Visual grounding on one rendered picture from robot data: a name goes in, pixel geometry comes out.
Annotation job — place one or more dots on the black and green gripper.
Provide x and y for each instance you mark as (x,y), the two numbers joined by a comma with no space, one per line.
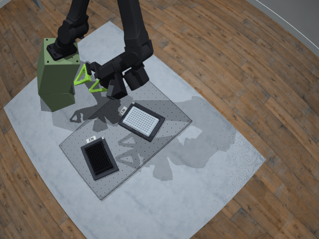
(95,67)

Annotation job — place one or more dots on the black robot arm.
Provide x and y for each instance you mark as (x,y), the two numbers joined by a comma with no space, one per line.
(138,46)

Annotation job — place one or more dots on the white label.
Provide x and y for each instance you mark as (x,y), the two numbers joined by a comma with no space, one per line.
(123,111)
(91,139)

